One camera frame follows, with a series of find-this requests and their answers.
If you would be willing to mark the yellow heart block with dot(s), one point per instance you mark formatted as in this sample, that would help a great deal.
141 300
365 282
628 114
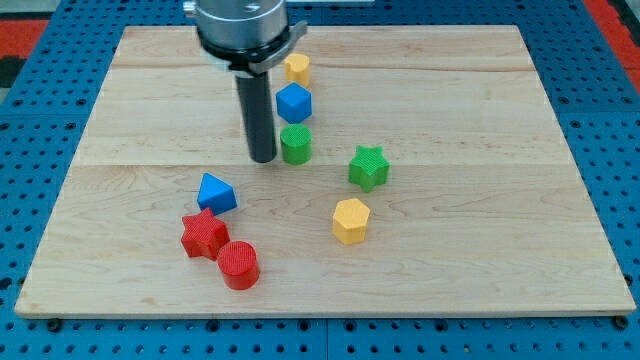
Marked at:
298 69

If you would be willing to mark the red star block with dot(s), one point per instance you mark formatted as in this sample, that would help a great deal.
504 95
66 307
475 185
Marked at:
204 235

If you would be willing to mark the red cylinder block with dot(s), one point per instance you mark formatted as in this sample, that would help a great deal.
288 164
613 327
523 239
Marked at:
238 264

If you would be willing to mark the blue triangle block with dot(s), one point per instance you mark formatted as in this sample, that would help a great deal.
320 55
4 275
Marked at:
216 195

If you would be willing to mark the green cylinder block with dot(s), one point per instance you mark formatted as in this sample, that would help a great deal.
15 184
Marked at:
296 145

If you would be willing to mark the green star block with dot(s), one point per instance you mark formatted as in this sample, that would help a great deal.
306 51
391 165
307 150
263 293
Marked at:
368 168

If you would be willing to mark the yellow hexagon block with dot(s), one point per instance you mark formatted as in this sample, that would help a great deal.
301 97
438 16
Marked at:
350 221

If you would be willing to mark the blue cube block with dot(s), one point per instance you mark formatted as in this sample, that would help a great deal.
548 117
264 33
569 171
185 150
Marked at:
294 103

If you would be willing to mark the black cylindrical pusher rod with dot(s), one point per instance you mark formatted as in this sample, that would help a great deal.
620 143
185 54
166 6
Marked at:
257 113

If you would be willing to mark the light wooden board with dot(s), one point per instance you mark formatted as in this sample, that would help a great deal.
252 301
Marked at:
484 213

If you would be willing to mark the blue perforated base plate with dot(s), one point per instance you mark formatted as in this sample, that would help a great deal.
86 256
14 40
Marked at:
49 103

